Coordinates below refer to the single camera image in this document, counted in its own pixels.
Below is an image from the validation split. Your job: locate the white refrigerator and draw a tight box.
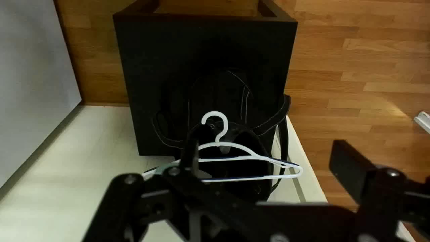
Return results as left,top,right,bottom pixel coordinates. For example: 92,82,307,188
0,0,83,189

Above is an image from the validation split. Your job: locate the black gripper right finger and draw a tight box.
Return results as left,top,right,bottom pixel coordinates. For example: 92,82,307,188
328,138,430,242

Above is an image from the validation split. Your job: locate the black square storage box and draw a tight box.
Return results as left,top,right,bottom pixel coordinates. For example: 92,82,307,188
111,0,299,158

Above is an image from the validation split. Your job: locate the small white floor object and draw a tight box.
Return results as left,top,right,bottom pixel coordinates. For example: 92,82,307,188
412,110,430,134

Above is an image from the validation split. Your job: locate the black stitched bag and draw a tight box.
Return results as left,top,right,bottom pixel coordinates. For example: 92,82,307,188
149,65,293,203

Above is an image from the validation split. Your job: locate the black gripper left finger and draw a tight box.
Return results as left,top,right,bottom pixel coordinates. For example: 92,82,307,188
82,126,256,242

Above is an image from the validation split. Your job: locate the white plastic coat hanger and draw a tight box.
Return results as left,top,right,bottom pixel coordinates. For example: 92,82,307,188
142,110,303,185

